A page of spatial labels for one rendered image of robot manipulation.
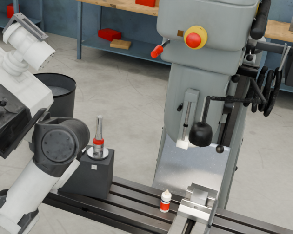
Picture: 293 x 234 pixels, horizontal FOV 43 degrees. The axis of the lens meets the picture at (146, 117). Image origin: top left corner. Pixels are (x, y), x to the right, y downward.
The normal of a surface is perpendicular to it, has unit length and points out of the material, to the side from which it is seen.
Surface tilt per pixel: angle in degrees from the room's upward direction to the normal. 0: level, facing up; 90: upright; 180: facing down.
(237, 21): 90
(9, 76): 34
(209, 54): 90
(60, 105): 94
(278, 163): 0
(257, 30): 90
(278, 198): 0
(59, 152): 68
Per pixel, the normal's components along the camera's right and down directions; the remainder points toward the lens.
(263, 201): 0.11, -0.87
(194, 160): -0.25, 0.00
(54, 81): 0.01, 0.44
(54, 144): -0.04, 0.12
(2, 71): 0.65, -0.66
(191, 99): -0.33, 0.44
